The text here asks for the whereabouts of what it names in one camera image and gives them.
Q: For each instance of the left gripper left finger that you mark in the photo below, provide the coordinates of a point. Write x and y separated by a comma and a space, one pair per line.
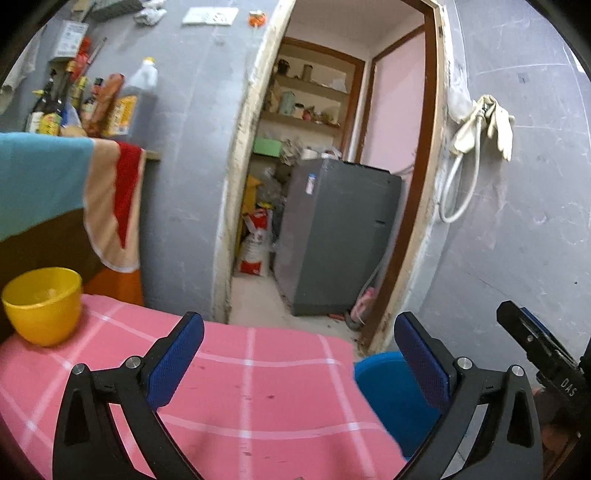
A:
87, 443

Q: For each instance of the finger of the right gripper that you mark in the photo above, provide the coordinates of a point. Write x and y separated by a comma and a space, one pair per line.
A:
540, 347
534, 319

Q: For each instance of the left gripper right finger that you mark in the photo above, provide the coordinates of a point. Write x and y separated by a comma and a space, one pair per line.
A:
508, 444

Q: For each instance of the person's right hand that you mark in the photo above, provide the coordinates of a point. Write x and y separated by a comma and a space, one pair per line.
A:
559, 435

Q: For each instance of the blue plastic bucket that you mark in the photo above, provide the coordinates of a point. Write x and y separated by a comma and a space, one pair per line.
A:
389, 386

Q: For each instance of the yellow plastic bowl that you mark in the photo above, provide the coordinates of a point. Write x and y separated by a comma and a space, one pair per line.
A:
44, 305

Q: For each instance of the pink checked tablecloth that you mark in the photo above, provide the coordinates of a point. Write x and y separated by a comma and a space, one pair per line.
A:
255, 403

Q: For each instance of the white rubber gloves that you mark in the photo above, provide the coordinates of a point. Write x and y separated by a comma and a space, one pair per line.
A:
485, 116

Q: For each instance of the grey washing machine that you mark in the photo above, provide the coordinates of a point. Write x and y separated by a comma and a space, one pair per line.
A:
335, 230

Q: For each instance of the red white rice sack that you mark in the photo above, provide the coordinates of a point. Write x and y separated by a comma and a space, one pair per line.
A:
254, 252

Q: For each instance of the teal orange red towel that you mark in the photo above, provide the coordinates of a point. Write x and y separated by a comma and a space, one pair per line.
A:
44, 177

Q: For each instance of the wooden shelf unit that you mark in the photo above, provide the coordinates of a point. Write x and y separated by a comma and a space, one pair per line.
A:
313, 96

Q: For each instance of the green box on shelf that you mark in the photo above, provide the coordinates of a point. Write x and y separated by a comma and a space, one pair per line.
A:
267, 147

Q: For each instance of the orange snack bag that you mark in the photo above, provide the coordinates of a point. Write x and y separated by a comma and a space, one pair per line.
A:
104, 102

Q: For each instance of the large oil jug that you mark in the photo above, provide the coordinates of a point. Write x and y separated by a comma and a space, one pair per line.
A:
134, 106

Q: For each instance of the hanging beige cloth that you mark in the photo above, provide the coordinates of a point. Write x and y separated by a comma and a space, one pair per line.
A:
23, 67

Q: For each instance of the white wall switch plate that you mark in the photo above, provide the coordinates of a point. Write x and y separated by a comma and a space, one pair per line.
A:
210, 16

